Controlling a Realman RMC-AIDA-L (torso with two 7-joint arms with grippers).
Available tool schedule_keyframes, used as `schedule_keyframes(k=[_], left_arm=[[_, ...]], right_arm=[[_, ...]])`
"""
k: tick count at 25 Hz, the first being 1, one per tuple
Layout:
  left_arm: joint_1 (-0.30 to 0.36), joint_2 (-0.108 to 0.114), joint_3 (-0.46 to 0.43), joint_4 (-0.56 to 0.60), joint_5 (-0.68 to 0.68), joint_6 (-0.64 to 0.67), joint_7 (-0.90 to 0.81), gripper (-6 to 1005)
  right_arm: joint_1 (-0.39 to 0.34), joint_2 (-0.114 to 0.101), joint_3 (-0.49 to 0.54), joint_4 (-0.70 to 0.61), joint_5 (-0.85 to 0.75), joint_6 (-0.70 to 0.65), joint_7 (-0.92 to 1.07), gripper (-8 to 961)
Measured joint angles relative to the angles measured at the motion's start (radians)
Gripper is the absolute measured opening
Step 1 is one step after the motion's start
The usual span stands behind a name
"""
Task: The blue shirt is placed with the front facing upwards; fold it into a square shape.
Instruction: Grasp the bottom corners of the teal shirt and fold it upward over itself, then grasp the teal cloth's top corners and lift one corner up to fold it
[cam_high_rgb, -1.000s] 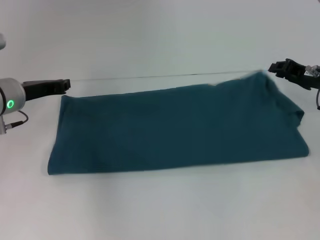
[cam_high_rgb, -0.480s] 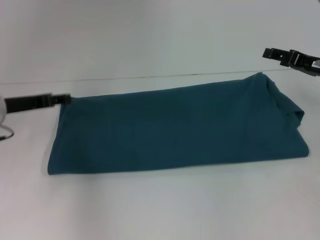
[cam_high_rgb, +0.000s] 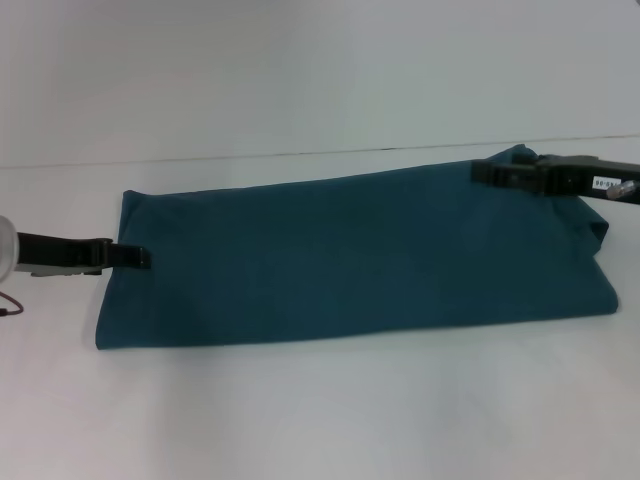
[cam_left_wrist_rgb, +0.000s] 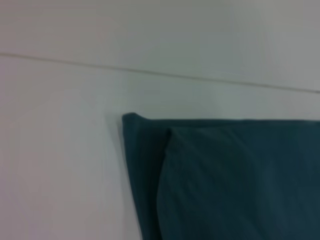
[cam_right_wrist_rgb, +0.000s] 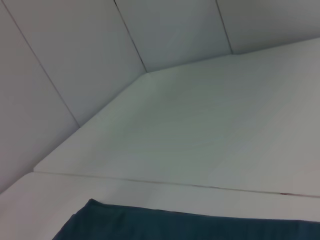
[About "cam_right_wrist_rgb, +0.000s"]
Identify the teal t-shirt with FREE print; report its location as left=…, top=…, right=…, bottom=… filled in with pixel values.
left=51, top=198, right=320, bottom=240

